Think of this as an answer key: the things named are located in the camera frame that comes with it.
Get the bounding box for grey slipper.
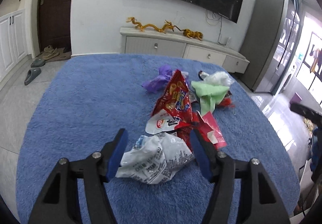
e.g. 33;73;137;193
31;59;46;68
24;67;41;85

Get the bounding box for dark chocolate bar wrapper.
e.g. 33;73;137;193
198;71;209;81

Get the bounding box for red snack bag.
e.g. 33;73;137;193
152;70;193;124

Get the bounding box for purple stool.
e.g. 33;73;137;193
289;92;302;108

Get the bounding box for white plastic bag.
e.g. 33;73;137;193
204;71;235;88

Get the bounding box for golden dragon figurine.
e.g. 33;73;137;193
126;17;179;34

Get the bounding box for golden tiger figurine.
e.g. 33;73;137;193
183;29;204;41

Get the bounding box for purple tissue wrapper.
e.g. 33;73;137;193
141;65;176;93

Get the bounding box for white power strip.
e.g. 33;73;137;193
225;37;231;46

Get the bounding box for white wall cupboards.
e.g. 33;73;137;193
0;0;27;80

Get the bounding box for beige shoes on mat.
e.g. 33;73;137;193
38;45;71;62

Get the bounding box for brown entrance door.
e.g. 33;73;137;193
38;0;71;52

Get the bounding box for green paper wrapper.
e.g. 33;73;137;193
191;81;229;116

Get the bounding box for red white torn wrapper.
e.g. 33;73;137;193
145;115;182;135

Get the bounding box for silver white bag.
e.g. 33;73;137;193
116;132;194;185

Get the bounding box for white grey tv cabinet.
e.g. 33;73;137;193
120;27;249;73

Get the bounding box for grey slipper far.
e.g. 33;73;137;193
31;59;46;68

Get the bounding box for pink red snack wrapper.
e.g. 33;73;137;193
175;112;226;151

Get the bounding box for grey tall refrigerator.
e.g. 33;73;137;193
240;0;300;94

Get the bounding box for grey slipper near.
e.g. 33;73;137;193
24;67;41;85

